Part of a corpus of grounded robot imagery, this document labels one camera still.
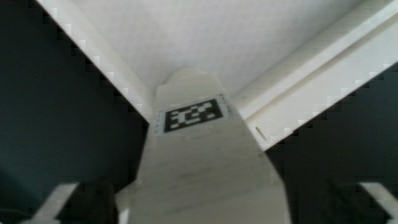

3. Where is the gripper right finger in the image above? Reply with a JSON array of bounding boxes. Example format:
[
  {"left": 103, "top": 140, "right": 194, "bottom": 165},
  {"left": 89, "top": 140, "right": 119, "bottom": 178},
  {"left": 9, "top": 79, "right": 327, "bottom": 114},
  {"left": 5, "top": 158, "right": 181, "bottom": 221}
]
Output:
[{"left": 359, "top": 182, "right": 398, "bottom": 217}]

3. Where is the white desk top tray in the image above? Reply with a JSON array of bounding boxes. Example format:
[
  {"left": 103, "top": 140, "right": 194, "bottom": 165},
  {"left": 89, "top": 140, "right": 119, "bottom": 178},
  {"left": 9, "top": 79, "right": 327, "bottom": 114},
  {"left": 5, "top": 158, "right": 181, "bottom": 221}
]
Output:
[{"left": 34, "top": 0, "right": 398, "bottom": 121}]

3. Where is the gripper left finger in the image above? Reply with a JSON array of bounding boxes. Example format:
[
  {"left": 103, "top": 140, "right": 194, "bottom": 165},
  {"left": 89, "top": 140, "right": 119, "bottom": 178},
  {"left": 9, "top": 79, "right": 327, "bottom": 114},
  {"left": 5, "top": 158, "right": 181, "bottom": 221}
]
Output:
[{"left": 19, "top": 183, "right": 78, "bottom": 224}]

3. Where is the white desk leg front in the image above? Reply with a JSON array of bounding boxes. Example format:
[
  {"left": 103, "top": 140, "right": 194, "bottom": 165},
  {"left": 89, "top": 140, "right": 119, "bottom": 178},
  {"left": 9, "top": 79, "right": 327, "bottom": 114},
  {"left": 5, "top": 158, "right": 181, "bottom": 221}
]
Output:
[{"left": 117, "top": 68, "right": 293, "bottom": 224}]

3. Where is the white front fence bar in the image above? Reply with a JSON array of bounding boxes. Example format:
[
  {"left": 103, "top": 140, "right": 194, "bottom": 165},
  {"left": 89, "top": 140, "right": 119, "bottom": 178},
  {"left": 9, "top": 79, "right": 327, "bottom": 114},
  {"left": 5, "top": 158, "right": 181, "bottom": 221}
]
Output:
[{"left": 245, "top": 24, "right": 398, "bottom": 151}]

